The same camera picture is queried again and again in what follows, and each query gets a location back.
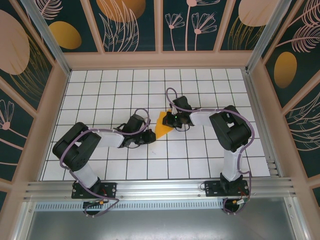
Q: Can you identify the aluminium frame post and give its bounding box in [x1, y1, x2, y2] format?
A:
[245, 0, 295, 74]
[19, 0, 72, 76]

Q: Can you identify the small controller board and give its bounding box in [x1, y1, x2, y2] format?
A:
[231, 197, 251, 208]
[83, 199, 110, 209]

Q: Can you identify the orange cloth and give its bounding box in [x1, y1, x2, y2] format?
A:
[153, 111, 176, 140]

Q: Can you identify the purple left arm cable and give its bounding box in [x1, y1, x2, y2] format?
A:
[59, 107, 152, 219]

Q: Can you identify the slotted grey cable tray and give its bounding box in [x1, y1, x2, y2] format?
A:
[34, 201, 226, 211]

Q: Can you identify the aluminium side rail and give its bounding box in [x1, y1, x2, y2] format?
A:
[241, 69, 285, 179]

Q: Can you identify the long aluminium mounting rail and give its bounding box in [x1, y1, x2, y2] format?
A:
[23, 177, 298, 201]

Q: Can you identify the grey metal panel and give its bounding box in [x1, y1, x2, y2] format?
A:
[14, 209, 308, 240]

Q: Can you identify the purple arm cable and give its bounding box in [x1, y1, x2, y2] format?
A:
[59, 107, 152, 219]
[165, 87, 256, 216]

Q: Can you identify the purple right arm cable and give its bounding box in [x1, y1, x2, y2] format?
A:
[165, 87, 256, 216]

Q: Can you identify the white grid mat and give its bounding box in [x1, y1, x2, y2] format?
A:
[37, 69, 272, 181]

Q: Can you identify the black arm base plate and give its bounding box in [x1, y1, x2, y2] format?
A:
[204, 179, 250, 198]
[71, 181, 118, 200]

